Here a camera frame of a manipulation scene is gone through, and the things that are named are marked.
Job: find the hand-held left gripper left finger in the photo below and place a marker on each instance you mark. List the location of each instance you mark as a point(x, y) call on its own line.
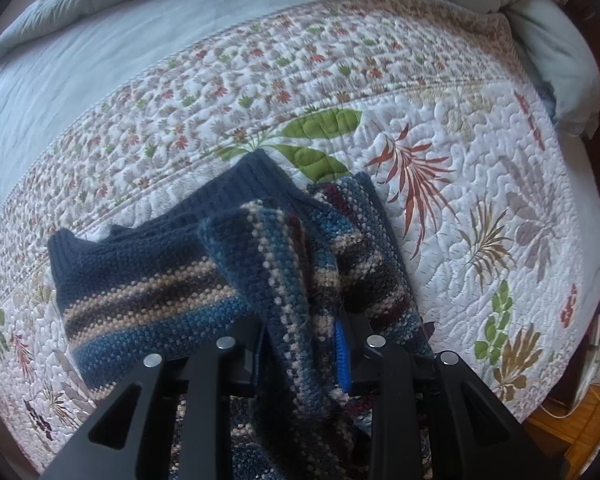
point(245, 346)

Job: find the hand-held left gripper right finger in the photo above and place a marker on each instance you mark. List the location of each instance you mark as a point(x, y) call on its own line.
point(341, 356)

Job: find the striped knitted sweater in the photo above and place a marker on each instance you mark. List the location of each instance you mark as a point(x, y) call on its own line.
point(180, 270)

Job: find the floral quilted blanket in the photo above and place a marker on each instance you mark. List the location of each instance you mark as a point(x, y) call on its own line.
point(430, 260)

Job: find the white power strip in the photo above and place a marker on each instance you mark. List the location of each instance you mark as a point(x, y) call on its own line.
point(594, 360)

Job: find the light blue bed sheet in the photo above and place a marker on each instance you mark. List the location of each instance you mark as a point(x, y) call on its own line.
point(80, 90)

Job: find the grey comforter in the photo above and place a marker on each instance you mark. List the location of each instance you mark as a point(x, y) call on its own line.
point(545, 25)

